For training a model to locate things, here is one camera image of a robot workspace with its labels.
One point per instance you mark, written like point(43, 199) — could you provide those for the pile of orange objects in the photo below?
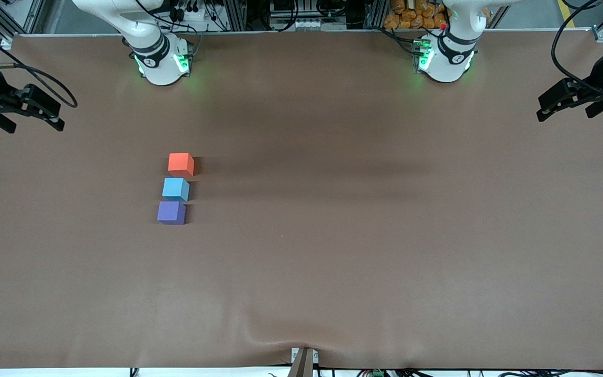
point(406, 18)

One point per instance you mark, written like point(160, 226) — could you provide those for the purple foam block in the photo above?
point(170, 211)

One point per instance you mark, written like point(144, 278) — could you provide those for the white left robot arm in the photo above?
point(450, 57)

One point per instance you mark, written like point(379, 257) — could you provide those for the white power strip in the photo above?
point(197, 14)

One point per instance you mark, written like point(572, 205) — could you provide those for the green terminal connector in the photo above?
point(377, 373)

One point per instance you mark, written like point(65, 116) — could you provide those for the aluminium frame posts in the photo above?
point(236, 15)

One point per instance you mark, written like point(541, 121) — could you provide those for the light blue foam block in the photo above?
point(175, 187)

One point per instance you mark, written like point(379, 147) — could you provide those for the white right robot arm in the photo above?
point(163, 68)

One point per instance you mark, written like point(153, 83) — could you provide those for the orange foam block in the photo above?
point(180, 163)

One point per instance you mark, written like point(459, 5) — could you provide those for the white terminal block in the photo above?
point(306, 24)

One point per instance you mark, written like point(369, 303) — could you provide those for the brown table cover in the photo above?
point(333, 262)

